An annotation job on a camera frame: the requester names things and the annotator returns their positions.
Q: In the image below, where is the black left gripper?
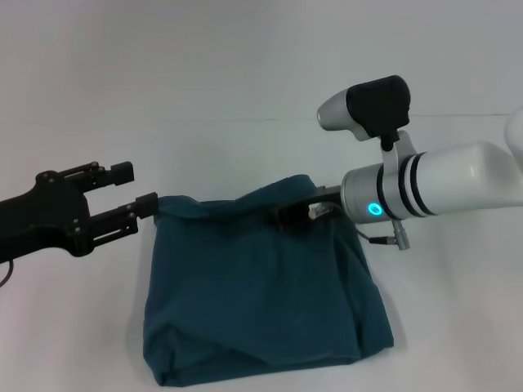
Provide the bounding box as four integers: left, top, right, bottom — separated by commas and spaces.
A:
0, 161, 160, 263

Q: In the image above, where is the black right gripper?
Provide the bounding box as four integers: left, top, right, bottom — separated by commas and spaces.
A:
267, 185, 345, 232

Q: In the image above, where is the teal blue shirt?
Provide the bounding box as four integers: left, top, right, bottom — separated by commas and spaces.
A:
143, 174, 396, 365

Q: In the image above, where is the silver stud on right gripper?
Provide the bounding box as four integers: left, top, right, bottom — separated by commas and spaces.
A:
308, 203, 335, 221

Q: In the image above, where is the thin dark right arm cable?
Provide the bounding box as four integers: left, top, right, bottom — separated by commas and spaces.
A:
354, 219, 404, 248

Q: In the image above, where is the dark cable with silver plug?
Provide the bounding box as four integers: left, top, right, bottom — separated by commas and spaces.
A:
0, 258, 16, 287

